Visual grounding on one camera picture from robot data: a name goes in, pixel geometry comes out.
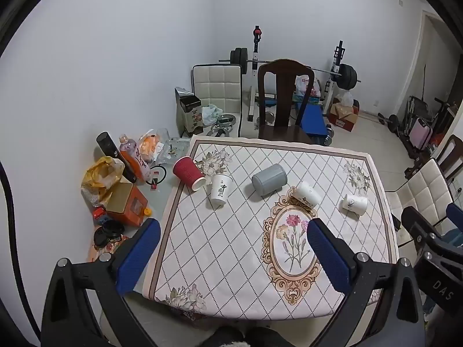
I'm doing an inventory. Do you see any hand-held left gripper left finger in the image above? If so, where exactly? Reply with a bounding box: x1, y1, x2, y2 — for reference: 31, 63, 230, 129
41, 218, 161, 347

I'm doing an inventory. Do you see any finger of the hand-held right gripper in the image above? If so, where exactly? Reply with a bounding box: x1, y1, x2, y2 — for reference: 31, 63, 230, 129
401, 206, 463, 261
446, 202, 463, 229

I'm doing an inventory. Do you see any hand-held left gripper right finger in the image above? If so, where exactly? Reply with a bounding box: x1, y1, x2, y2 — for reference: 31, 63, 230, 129
307, 218, 425, 347

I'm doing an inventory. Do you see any white printed paper cup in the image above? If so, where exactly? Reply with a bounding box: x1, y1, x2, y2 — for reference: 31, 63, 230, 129
342, 193, 368, 213
210, 173, 232, 205
291, 181, 322, 212

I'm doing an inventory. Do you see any red ribbed paper cup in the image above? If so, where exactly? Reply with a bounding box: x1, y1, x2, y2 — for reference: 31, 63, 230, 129
172, 156, 207, 192

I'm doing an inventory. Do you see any grey plastic cup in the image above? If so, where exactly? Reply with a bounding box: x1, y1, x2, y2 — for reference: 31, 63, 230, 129
251, 163, 288, 198

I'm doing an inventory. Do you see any white padded chair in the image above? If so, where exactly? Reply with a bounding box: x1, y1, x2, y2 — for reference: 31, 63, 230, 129
191, 64, 261, 139
385, 157, 454, 232

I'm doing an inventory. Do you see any black round lid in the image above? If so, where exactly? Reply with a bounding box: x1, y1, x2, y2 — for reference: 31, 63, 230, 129
93, 220, 125, 248

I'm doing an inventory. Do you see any orange cardboard box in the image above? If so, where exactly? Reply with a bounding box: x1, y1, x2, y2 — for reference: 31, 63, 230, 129
105, 182, 149, 228

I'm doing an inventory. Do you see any dark wooden chair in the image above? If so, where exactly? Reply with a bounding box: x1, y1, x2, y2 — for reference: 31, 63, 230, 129
256, 59, 316, 145
436, 134, 463, 181

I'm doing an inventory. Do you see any floral quilted table cloth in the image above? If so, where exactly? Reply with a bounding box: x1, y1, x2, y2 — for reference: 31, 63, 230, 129
143, 134, 400, 322

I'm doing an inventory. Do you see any pink suitcase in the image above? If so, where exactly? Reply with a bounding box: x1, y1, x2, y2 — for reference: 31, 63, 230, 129
409, 117, 433, 152

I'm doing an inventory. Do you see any yellow plastic bag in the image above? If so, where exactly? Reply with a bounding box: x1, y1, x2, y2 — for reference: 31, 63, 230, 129
81, 156, 125, 206

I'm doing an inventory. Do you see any pink labelled drink bottle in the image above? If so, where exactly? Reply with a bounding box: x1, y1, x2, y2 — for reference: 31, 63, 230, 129
119, 134, 150, 179

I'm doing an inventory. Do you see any black dumbbell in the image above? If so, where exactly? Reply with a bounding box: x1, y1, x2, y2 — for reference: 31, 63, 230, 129
378, 113, 400, 129

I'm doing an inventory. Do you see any clear bag of orange snacks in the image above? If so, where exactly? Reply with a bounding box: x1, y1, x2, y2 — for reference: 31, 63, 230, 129
137, 128, 170, 163

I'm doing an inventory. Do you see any clear glass ashtray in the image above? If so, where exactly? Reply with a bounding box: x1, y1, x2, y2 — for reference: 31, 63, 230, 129
155, 137, 190, 167

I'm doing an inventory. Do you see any black folding exercise machine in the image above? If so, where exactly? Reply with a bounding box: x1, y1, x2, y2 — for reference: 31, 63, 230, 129
401, 96, 456, 152

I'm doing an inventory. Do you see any black thermos bottle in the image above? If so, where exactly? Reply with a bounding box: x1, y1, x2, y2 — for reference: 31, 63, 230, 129
96, 132, 137, 184

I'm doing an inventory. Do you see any red brown cardboard box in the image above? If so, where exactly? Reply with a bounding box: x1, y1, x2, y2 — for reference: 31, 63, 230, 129
327, 99, 360, 132

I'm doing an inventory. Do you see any blue weight bench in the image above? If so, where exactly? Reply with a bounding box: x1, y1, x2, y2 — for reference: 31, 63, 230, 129
295, 101, 331, 145

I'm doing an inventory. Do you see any dark white tea carton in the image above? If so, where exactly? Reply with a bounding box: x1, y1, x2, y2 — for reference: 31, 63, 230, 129
174, 87, 203, 138

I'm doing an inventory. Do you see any pale green plastic bag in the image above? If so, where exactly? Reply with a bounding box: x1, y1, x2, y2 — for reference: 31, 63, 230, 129
201, 104, 223, 125

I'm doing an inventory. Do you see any barbell with black plates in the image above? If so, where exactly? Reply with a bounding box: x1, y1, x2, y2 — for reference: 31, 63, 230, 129
219, 47, 362, 91

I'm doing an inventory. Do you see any white red printed plastic bag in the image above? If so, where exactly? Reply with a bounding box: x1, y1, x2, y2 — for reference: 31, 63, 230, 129
295, 74, 322, 98

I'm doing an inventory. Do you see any white squat rack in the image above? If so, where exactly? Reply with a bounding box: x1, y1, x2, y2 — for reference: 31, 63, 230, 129
247, 25, 346, 123

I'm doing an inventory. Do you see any black cable loop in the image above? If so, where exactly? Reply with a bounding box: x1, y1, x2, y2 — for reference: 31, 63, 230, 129
148, 165, 168, 185

